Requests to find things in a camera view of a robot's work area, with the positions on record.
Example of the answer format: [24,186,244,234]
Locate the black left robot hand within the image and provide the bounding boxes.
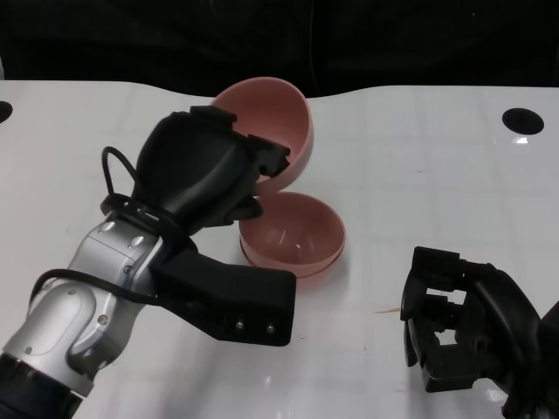
[130,104,293,230]

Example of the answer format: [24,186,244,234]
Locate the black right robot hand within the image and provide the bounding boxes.
[399,246,545,394]

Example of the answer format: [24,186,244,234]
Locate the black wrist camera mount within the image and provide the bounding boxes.
[150,244,298,349]

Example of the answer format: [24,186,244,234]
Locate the black backdrop cloth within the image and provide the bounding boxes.
[0,0,559,100]

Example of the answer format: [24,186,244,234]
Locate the pink plastic bowl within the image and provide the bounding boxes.
[238,190,347,268]
[210,76,316,197]
[240,244,344,280]

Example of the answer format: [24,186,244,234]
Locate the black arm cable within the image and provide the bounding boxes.
[100,146,145,206]
[32,268,159,307]

